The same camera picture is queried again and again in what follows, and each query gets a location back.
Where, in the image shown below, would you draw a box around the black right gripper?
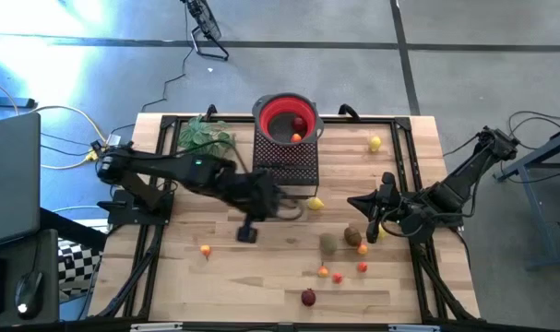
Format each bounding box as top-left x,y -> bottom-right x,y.
347,172 -> 404,238

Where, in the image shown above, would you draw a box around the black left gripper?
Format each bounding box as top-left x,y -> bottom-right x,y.
235,168 -> 285,244

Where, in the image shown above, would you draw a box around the brown kiwi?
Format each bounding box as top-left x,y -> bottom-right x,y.
343,227 -> 363,247

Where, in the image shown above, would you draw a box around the green kiwi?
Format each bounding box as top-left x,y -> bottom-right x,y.
319,232 -> 339,256

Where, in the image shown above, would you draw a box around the red collapsible colander grey rim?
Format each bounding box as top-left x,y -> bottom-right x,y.
251,92 -> 327,147

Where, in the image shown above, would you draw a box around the black perforated metal shelf rack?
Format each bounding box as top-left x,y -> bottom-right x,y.
251,124 -> 320,199

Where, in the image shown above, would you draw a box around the green potted plant white pot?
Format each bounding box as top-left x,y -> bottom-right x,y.
177,114 -> 238,160

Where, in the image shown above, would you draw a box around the black floor fan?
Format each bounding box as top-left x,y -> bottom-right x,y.
181,0 -> 231,62

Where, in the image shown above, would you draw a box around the black white checkerboard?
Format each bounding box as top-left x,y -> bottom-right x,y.
56,238 -> 104,297

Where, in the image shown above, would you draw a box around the black desk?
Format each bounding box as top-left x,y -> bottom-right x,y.
0,207 -> 108,326

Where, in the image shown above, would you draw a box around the black computer mouse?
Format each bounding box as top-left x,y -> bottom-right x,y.
14,270 -> 45,321

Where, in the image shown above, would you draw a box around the grey laptop lid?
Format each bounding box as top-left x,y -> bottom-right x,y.
0,113 -> 42,250

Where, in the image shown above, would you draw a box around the black aluminium table frame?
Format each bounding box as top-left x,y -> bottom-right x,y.
89,113 -> 483,324

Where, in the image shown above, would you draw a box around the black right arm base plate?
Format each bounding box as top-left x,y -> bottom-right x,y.
399,202 -> 465,230

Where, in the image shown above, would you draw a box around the silver edge bracket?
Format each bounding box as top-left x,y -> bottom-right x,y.
130,322 -> 184,332
388,324 -> 442,332

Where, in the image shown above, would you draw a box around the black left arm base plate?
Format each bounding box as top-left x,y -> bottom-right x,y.
97,188 -> 174,227

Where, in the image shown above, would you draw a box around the black looped floor cables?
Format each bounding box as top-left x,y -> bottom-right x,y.
499,109 -> 560,186

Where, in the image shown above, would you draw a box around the black floor cable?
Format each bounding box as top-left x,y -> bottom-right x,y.
109,2 -> 192,136

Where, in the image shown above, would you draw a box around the blue-grey metal table frame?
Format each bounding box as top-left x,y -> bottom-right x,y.
493,126 -> 560,272

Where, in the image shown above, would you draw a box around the pale yellow cable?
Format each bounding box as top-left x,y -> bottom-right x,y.
0,76 -> 109,171

